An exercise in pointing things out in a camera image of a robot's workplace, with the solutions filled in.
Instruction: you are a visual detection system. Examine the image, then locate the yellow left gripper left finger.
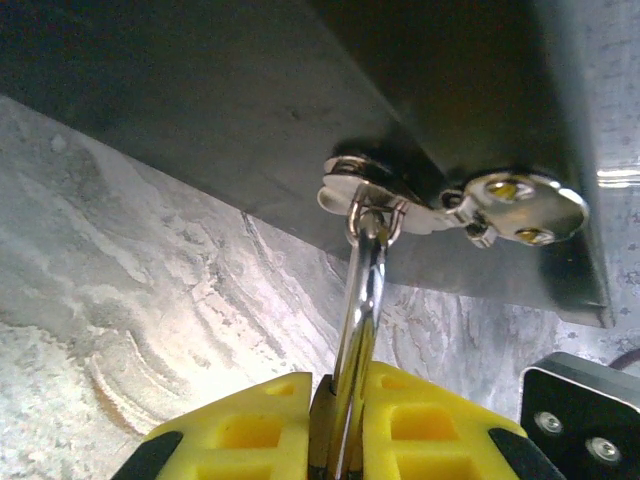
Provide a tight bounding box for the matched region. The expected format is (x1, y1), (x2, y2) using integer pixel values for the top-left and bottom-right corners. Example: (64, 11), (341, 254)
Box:
(110, 371), (314, 480)

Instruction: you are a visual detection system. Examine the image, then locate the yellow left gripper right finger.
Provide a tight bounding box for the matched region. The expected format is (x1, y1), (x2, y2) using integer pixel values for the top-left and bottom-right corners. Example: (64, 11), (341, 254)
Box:
(360, 360), (566, 480)

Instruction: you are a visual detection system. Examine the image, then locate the chrome metal handle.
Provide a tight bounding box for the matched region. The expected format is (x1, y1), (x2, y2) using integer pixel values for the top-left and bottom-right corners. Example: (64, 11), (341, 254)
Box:
(307, 209), (397, 480)

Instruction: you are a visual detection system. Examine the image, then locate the black plate with screws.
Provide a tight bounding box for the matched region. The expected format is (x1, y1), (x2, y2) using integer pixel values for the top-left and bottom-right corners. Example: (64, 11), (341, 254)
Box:
(519, 351), (640, 480)

